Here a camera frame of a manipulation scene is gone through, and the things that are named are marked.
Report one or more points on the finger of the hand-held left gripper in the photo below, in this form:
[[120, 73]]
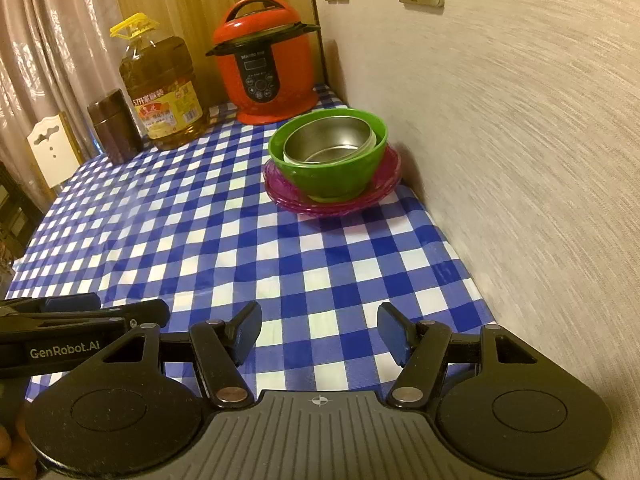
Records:
[[145, 312], [70, 302]]

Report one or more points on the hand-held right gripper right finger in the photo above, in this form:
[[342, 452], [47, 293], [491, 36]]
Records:
[[392, 335]]

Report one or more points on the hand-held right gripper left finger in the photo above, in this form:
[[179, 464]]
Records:
[[247, 330]]

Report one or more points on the purple transparent plastic plate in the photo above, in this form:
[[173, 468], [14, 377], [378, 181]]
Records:
[[325, 212], [271, 185], [395, 160]]

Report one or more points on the green plastic bowl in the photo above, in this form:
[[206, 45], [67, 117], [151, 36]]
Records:
[[325, 180]]

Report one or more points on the stainless steel bowl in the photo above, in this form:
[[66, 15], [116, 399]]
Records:
[[345, 135]]

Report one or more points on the person's left hand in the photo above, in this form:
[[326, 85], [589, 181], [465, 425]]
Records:
[[20, 462]]

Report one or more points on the blue white checkered tablecloth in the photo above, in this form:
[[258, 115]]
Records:
[[200, 235]]

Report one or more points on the black folding rack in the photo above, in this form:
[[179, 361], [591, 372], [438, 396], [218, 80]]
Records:
[[15, 210]]

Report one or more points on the white wooden chair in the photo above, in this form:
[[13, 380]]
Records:
[[50, 150]]

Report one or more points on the brown metal canister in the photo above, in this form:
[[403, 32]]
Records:
[[115, 130]]

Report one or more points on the large cooking oil bottle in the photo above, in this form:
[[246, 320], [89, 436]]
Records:
[[160, 75]]

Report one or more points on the red electric pressure cooker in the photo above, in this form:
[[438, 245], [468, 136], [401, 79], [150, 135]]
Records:
[[295, 75]]

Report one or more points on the sheer patterned curtain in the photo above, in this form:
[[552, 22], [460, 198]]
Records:
[[50, 35]]

